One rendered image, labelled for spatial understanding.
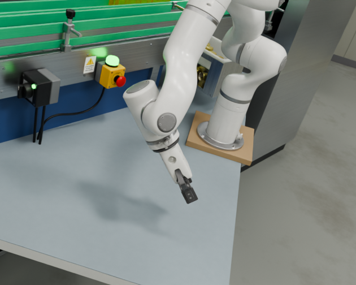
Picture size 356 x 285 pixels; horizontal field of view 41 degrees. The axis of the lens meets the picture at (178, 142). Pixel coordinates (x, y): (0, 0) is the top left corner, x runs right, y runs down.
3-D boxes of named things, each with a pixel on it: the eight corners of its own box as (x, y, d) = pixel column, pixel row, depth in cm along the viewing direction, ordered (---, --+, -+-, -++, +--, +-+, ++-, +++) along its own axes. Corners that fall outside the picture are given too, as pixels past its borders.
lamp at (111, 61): (112, 60, 161) (113, 52, 160) (121, 66, 159) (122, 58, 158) (102, 62, 158) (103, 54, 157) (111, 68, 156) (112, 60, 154)
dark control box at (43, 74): (42, 91, 147) (45, 67, 143) (57, 104, 143) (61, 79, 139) (19, 96, 141) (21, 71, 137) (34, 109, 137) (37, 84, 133)
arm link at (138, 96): (182, 128, 114) (168, 120, 122) (159, 81, 108) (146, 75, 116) (152, 146, 112) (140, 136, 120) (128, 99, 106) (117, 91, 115)
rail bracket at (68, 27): (67, 48, 148) (73, 8, 141) (82, 59, 144) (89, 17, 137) (57, 50, 145) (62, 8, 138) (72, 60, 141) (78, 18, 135)
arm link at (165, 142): (177, 132, 113) (182, 142, 114) (173, 119, 121) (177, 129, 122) (146, 147, 113) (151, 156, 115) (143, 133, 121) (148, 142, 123)
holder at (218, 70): (189, 63, 218) (198, 31, 210) (235, 90, 205) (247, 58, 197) (164, 68, 206) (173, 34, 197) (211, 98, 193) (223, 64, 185)
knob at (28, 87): (23, 93, 139) (13, 95, 137) (25, 79, 137) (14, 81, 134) (32, 100, 137) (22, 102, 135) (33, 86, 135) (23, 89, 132)
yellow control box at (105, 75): (108, 77, 167) (112, 58, 163) (122, 87, 163) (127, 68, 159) (93, 81, 162) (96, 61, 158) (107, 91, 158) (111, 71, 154)
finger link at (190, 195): (190, 184, 116) (200, 204, 119) (187, 177, 119) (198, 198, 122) (178, 189, 116) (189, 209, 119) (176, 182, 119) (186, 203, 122)
